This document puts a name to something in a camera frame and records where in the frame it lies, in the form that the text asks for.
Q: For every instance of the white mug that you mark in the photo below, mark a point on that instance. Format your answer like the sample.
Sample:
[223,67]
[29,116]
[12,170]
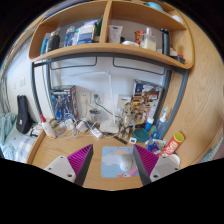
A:
[175,159]

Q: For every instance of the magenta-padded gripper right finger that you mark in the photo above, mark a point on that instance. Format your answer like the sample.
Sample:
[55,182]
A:
[162,166]

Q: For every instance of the white wall switch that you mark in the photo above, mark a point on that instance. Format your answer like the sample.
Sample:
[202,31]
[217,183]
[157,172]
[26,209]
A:
[22,82]

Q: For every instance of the white desk lamp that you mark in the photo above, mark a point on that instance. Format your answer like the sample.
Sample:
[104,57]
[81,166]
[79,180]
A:
[109,126]

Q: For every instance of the teal blanket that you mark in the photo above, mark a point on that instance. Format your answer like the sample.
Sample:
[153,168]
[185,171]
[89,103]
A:
[6,128]

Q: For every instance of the teal round tin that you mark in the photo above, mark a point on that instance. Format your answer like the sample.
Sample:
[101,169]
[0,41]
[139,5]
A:
[141,135]

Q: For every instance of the pale checked bed sheet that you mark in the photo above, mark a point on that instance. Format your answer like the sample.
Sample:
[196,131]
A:
[25,146]

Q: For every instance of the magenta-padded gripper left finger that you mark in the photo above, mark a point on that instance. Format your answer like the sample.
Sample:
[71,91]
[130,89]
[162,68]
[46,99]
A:
[61,166]

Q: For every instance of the clear glass jar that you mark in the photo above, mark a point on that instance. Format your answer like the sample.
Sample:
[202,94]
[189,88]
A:
[95,116]

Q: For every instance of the wooden shelf unit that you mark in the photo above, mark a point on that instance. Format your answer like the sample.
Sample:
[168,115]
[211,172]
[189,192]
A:
[110,49]

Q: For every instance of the white pump bottle red cap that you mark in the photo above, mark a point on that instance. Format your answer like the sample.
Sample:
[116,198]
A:
[49,128]

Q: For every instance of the small white cube clock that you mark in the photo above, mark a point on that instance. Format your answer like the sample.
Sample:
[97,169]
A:
[132,140]

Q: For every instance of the pastel printed mouse pad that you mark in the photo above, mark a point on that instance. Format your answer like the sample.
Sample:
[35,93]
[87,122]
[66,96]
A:
[110,163]

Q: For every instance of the robot model kit box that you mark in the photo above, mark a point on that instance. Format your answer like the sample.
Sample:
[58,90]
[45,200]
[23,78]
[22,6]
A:
[63,101]

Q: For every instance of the blue tissue packet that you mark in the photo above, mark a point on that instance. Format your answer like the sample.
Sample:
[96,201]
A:
[153,146]

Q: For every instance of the red yellow chips can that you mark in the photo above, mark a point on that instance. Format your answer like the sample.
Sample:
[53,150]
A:
[172,144]

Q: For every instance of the colourful printed box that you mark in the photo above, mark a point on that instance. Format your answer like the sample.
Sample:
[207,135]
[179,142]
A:
[148,91]

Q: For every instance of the brown tree figure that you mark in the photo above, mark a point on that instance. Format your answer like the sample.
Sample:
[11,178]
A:
[128,116]

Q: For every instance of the black ruler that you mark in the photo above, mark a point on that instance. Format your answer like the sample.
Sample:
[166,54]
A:
[116,138]

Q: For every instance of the blue spray bottle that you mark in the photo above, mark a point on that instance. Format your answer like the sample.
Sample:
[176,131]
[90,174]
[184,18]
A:
[160,126]

